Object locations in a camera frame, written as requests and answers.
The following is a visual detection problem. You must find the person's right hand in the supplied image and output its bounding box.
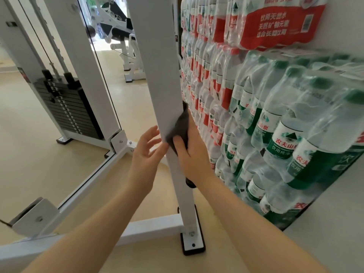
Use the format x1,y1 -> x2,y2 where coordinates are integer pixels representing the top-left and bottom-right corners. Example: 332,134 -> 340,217
172,122 -> 217,188

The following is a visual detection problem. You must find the person's left hand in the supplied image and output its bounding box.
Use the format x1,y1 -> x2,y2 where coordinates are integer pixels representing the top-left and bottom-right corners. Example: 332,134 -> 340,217
127,125 -> 169,196

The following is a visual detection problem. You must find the person's right forearm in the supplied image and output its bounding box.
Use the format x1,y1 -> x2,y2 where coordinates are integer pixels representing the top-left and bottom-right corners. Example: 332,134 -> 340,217
196,174 -> 330,273

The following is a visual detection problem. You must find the white gym machine frame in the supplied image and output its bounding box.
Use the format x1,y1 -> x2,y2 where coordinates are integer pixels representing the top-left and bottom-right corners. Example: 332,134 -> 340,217
0,0 -> 207,273

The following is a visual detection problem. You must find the dark grey cleaning cloth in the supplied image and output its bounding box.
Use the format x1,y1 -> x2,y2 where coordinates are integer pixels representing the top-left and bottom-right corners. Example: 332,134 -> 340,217
165,101 -> 198,189

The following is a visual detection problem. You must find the person's left forearm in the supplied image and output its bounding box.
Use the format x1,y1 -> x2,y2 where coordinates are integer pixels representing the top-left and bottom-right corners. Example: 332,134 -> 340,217
21,184 -> 155,273

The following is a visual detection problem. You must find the black padded weight bench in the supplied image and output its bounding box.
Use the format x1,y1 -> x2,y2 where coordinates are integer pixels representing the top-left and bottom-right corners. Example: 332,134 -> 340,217
86,0 -> 146,83

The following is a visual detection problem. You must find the chrome guide rod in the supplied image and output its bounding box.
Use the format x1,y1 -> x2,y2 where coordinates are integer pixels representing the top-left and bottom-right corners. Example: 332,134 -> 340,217
27,0 -> 73,82

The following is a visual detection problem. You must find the black weight stack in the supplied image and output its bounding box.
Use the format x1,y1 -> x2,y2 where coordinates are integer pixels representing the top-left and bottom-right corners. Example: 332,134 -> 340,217
32,70 -> 105,140

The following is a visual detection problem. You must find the stack of water bottle packs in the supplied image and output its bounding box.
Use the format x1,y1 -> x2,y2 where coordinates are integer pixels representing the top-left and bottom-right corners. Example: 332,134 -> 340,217
179,0 -> 364,231

